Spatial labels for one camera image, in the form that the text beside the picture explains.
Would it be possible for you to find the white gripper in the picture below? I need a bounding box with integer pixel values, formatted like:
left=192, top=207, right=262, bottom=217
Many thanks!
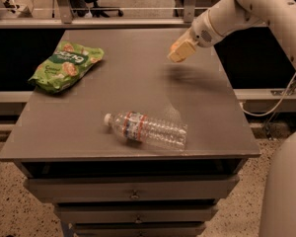
left=168, top=10, right=224, bottom=62

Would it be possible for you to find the orange fruit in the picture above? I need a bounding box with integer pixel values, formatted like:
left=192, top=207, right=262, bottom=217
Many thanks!
left=170, top=41, right=179, bottom=50

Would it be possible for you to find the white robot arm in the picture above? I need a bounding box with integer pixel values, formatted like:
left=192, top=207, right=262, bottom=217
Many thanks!
left=168, top=0, right=296, bottom=70

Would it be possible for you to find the green rice chip bag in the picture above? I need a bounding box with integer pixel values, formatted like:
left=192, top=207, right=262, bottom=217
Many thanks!
left=28, top=40, right=105, bottom=94

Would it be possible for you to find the clear plastic water bottle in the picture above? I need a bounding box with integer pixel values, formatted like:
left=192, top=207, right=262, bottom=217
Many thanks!
left=104, top=112, right=187, bottom=150

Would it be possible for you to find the top grey drawer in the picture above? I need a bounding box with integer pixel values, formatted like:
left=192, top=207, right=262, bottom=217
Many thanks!
left=24, top=175, right=239, bottom=203

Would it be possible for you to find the grey drawer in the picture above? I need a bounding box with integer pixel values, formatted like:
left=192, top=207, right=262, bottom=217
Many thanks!
left=24, top=175, right=239, bottom=203
left=55, top=204, right=218, bottom=224
left=74, top=222, right=205, bottom=237

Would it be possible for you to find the middle grey drawer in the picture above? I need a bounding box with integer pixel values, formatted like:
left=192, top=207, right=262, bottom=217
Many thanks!
left=55, top=204, right=218, bottom=224

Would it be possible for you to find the bottom grey drawer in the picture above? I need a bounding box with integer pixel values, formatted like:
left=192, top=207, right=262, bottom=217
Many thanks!
left=74, top=222, right=205, bottom=237

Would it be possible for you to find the metal window frame rail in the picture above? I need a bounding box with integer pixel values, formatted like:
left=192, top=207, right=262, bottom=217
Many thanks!
left=0, top=0, right=296, bottom=30

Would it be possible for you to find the white cable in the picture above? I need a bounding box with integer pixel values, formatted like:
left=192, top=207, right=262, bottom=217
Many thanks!
left=240, top=70, right=296, bottom=119

